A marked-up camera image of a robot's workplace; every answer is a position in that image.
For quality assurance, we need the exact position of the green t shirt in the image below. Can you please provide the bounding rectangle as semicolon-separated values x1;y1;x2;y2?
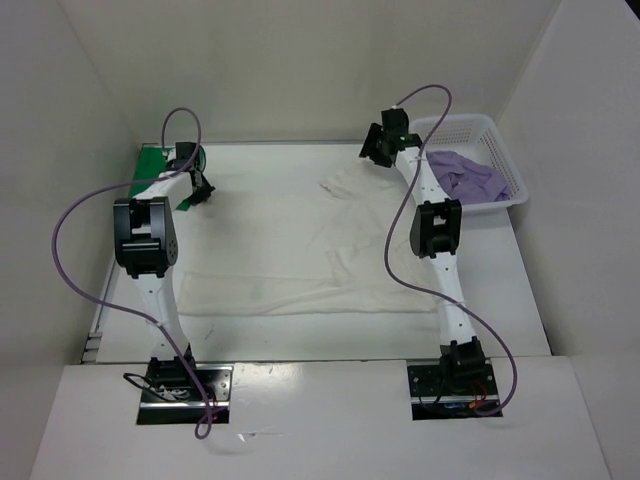
129;146;207;211

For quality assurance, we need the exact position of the purple t shirt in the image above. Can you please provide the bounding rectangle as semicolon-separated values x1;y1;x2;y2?
427;151;511;205

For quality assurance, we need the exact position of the white t shirt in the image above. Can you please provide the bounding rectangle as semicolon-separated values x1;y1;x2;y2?
177;161;436;317

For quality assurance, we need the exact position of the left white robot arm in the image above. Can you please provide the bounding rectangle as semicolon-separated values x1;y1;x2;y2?
113;171;209;400

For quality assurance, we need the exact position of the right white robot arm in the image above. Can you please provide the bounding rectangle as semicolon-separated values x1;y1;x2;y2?
359;123;486;394

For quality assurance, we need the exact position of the white plastic basket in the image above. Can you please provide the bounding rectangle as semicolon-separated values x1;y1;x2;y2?
427;114;529;215

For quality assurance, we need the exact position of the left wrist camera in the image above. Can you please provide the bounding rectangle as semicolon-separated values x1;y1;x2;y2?
175;142;200;164

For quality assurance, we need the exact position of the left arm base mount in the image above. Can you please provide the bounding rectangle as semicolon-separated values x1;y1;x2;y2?
130;364;233;426

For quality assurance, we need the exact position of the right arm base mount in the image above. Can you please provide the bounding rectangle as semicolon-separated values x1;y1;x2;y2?
406;360;501;421

